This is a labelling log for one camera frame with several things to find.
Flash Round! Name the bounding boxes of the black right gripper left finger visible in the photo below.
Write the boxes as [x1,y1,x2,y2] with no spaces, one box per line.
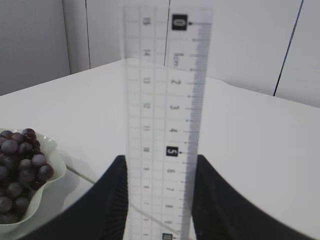
[22,155,129,240]

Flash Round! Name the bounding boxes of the green wavy glass plate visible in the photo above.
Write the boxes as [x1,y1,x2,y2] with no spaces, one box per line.
[0,128,67,234]

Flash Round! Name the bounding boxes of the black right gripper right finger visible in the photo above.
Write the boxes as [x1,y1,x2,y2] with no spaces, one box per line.
[192,155,318,240]

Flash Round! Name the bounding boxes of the clear plastic ruler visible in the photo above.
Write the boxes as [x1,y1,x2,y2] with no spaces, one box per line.
[121,5,213,240]

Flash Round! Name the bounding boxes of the purple artificial grape bunch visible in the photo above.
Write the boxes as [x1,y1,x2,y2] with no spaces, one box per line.
[0,128,54,225]

